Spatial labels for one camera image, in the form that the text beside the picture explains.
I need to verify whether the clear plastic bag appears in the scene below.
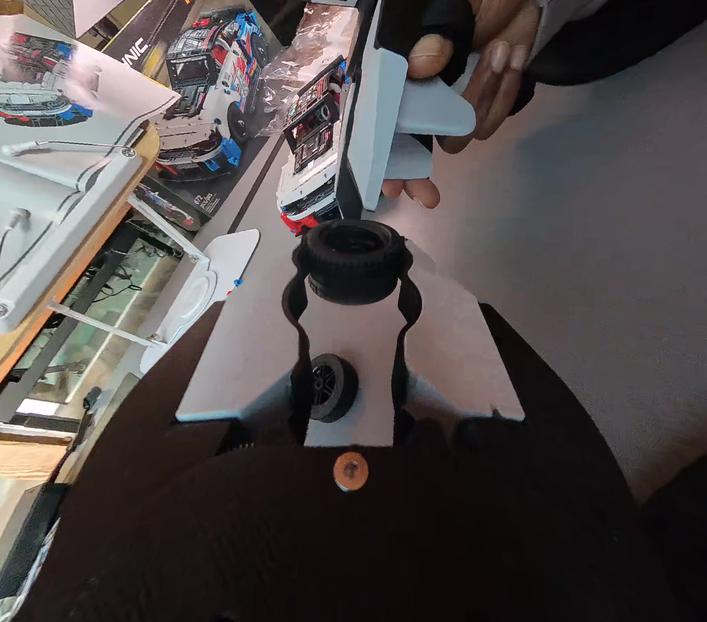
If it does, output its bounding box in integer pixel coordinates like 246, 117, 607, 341
257, 4, 362, 138

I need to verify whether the instruction booklet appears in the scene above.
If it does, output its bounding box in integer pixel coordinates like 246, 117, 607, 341
0, 15, 183, 192

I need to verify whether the black toy wheel rim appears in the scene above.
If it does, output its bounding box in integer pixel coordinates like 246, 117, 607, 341
312, 361, 336, 409

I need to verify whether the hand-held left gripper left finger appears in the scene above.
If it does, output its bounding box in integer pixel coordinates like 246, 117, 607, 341
176, 244, 310, 423

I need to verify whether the toy brick race car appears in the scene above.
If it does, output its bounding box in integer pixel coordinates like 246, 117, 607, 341
276, 56, 354, 237

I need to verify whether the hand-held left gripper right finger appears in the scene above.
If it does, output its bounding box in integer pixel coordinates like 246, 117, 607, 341
393, 241, 525, 443

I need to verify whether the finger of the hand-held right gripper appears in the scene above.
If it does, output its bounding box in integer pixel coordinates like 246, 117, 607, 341
347, 47, 411, 212
333, 80, 365, 222

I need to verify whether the black toy set box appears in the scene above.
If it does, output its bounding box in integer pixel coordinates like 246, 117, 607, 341
102, 0, 288, 232

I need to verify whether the black rubber toy tyre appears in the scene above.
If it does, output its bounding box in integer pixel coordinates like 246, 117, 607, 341
309, 353, 360, 424
305, 219, 407, 306

